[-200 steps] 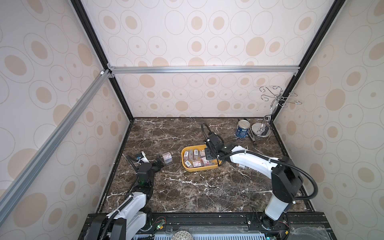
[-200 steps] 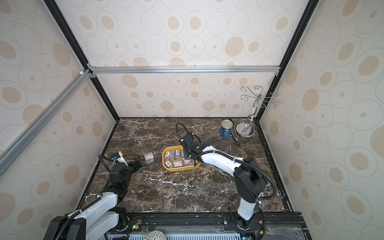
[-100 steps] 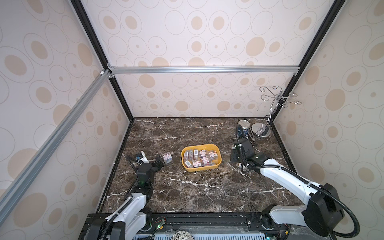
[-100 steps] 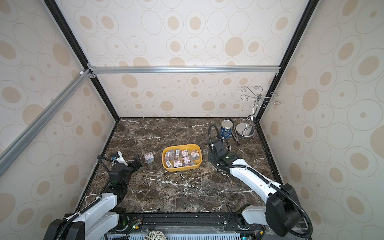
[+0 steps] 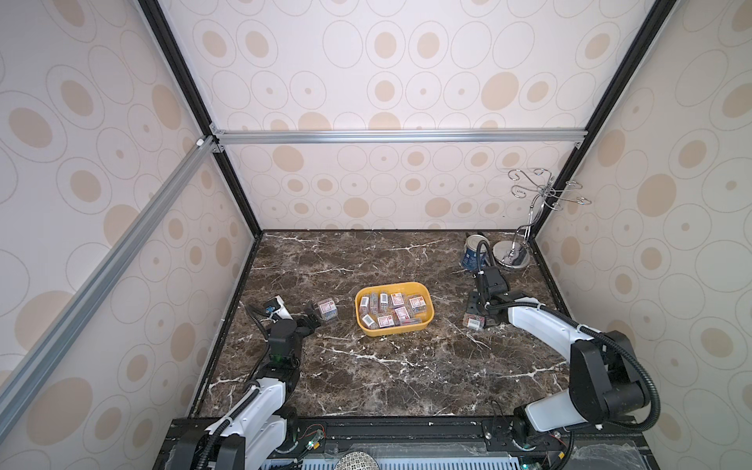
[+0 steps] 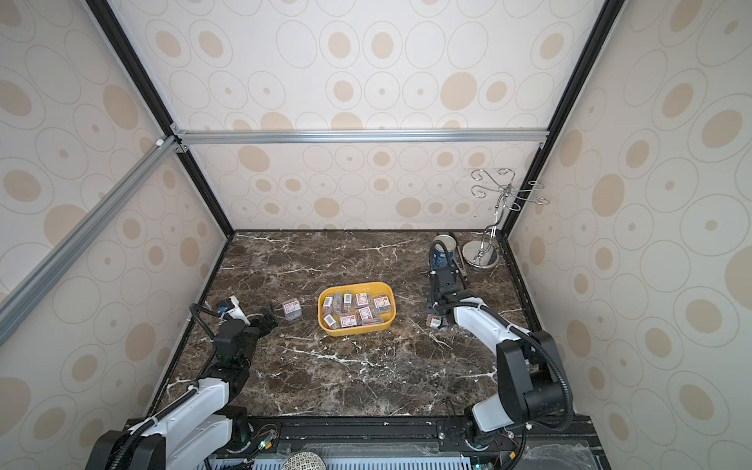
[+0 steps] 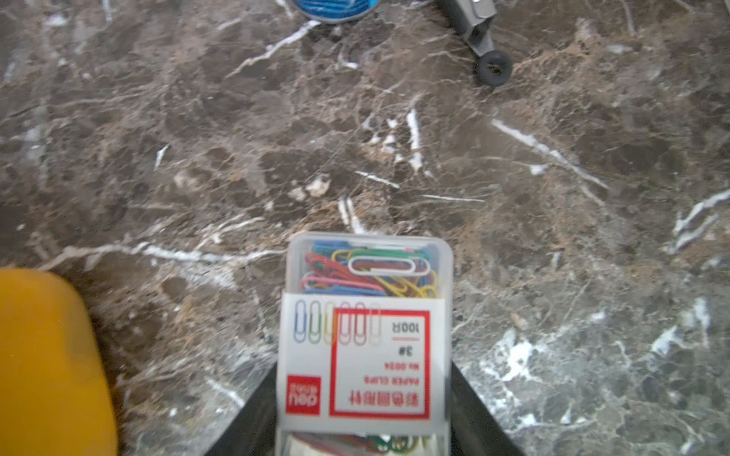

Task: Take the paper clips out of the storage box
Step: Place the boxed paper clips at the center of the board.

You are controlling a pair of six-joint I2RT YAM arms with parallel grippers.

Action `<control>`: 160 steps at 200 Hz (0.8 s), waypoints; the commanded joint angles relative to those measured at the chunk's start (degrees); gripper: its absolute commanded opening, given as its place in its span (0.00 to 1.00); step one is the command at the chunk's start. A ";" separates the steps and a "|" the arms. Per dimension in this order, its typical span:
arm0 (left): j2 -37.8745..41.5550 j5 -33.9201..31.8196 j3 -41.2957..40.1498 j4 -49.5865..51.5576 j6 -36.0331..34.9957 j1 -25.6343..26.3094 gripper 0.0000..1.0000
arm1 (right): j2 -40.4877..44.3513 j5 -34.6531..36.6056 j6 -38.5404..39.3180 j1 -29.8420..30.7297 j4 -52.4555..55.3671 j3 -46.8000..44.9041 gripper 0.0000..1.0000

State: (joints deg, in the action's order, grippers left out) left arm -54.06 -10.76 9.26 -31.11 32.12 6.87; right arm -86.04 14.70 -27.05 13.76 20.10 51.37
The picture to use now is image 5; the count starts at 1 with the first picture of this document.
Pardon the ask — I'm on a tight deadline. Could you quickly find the clear paper clip box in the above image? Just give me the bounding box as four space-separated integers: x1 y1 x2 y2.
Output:
315 298 339 323
462 313 486 331

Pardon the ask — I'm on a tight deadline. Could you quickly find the yellow plastic storage tray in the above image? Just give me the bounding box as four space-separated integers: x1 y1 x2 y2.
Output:
354 282 435 337

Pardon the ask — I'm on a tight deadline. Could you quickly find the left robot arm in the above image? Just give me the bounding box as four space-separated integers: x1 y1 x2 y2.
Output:
156 297 321 469

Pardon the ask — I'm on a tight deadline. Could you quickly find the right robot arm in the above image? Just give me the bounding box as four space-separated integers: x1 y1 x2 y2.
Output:
462 235 661 446

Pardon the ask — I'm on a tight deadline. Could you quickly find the blue tin can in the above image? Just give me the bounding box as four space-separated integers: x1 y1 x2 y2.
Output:
460 234 489 273

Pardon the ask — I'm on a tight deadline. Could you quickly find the chrome hook stand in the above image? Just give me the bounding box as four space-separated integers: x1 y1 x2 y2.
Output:
493 168 591 270

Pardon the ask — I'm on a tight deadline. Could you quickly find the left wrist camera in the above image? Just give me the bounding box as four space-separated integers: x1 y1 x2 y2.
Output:
264 296 292 321

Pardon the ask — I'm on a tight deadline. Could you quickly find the horizontal aluminium rail back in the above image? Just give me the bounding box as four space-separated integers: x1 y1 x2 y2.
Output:
215 127 588 145

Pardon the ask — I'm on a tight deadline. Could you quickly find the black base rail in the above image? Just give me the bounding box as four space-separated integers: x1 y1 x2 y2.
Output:
154 414 659 470

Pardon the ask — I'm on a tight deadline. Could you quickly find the aluminium rail left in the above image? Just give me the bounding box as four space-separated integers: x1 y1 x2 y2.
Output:
1 135 217 440

